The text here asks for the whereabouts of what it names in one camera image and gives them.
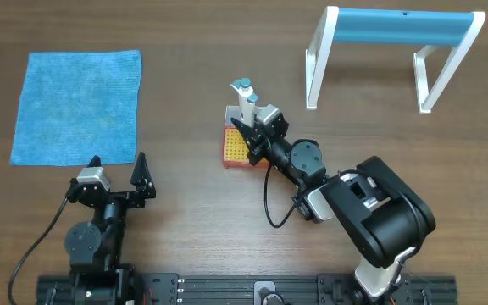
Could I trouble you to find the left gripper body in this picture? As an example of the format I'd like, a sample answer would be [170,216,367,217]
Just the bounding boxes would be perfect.
[67,177,148,209]

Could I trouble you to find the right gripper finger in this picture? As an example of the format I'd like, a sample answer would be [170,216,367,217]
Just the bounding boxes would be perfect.
[230,116,271,168]

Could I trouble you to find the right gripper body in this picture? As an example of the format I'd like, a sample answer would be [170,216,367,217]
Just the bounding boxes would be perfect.
[263,110,291,146]

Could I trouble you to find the white pipette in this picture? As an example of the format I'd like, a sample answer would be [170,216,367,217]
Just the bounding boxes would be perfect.
[230,77,260,128]

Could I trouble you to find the red and yellow tip box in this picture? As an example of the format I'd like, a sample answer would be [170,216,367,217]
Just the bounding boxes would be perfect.
[221,104,273,170]

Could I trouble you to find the blue cloth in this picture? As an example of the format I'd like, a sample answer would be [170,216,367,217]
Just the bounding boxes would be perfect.
[8,49,143,168]

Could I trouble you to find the white and blue stand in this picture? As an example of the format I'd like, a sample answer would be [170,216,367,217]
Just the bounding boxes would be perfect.
[305,5,487,114]

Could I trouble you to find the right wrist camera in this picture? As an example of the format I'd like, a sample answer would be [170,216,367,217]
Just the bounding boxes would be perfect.
[255,103,281,126]

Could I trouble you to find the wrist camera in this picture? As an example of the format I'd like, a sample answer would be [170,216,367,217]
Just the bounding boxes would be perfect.
[75,165,113,192]
[255,103,281,126]

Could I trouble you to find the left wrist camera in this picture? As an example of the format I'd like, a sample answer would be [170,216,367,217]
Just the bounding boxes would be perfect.
[75,165,113,192]

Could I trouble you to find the black cable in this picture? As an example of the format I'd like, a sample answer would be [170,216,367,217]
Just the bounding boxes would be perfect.
[7,196,71,305]
[262,164,309,230]

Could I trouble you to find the mounting rail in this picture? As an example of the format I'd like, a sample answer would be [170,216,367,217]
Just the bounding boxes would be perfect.
[36,272,459,305]

